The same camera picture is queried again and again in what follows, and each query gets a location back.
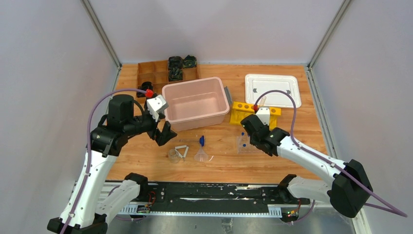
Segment pink plastic bin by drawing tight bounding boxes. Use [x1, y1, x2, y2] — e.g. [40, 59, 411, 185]
[162, 77, 230, 132]

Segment white plastic lid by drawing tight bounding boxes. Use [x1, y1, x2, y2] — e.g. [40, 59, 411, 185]
[244, 74, 301, 108]

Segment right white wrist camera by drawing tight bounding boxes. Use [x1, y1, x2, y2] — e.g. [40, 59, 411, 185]
[255, 107, 271, 126]

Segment clear plastic funnel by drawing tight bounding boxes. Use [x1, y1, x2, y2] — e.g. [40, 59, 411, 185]
[194, 147, 209, 162]

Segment yellow test tube rack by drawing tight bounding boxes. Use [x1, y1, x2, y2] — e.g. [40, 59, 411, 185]
[229, 101, 282, 130]

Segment small glass beaker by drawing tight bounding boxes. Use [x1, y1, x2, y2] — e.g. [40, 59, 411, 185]
[168, 149, 180, 164]

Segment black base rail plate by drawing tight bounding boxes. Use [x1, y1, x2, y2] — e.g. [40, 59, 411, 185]
[116, 181, 311, 217]

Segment clear well plate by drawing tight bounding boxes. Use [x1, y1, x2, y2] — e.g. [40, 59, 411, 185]
[236, 135, 264, 155]

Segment blue capped glass rod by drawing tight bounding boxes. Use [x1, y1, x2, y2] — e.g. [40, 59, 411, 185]
[179, 135, 206, 147]

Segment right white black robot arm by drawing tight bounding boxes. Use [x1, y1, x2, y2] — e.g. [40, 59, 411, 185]
[241, 115, 372, 218]

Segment white clay triangle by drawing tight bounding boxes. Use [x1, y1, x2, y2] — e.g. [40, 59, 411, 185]
[174, 145, 189, 161]

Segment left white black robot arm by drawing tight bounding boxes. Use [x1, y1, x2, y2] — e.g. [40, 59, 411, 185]
[47, 93, 177, 234]

